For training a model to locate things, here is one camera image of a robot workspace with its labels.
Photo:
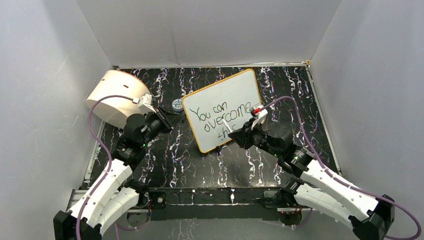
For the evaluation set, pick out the cream cylindrical box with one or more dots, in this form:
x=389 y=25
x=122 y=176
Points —
x=121 y=88

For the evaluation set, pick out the white marker pen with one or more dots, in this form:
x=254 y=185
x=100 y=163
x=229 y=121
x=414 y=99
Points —
x=227 y=129

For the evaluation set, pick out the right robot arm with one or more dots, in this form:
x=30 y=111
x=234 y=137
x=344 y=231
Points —
x=331 y=188

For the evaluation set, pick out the wire whiteboard stand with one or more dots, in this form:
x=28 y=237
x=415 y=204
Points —
x=218 y=150

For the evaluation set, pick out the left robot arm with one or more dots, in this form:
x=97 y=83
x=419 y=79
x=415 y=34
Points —
x=109 y=185

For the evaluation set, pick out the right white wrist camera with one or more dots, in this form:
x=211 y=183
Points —
x=259 y=113

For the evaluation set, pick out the yellow framed whiteboard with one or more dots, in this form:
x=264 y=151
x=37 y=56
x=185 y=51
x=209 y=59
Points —
x=230 y=99

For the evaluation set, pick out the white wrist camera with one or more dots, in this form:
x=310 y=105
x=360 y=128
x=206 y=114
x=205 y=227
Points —
x=259 y=113
x=144 y=104

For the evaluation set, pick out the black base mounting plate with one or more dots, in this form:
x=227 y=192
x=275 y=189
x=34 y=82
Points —
x=264 y=203

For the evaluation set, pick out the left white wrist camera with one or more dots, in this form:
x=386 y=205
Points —
x=144 y=104

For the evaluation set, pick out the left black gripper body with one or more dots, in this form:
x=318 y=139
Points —
x=156 y=125

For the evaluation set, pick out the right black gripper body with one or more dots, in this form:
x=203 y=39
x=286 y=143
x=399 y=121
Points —
x=259 y=137

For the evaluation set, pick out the aluminium frame rail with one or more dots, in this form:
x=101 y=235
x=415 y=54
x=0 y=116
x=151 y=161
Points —
x=222 y=203

